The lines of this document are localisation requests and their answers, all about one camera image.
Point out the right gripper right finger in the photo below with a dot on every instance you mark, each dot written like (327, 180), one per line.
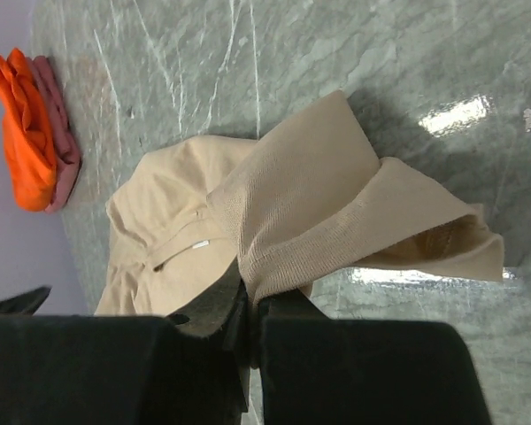
(317, 370)

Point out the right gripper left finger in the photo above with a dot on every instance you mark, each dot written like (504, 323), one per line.
(188, 367)

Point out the folded orange t-shirt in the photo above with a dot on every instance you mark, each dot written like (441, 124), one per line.
(28, 142)

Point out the beige t-shirt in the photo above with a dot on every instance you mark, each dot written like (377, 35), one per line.
(307, 199)

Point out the folded dusty pink t-shirt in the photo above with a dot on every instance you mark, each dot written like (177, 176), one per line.
(68, 152)

